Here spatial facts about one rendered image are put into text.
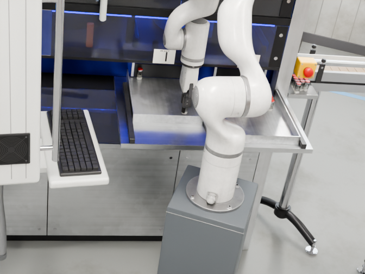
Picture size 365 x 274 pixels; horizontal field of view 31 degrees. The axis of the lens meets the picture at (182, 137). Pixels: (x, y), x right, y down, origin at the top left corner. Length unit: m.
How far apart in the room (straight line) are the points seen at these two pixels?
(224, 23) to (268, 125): 0.70
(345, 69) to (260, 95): 1.11
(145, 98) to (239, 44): 0.74
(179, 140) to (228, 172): 0.36
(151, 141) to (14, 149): 0.49
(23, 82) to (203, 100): 0.53
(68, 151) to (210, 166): 0.55
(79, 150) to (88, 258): 0.89
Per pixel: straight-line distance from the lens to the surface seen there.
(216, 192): 2.03
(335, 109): 4.61
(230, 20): 1.88
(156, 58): 2.54
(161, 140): 2.29
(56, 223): 3.00
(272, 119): 2.53
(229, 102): 1.85
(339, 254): 3.38
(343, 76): 2.91
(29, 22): 1.88
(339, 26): 5.47
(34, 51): 1.92
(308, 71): 2.67
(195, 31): 2.26
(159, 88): 2.60
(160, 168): 2.83
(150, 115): 2.36
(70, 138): 2.35
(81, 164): 2.22
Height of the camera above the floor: 2.14
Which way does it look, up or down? 33 degrees down
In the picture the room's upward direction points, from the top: 9 degrees clockwise
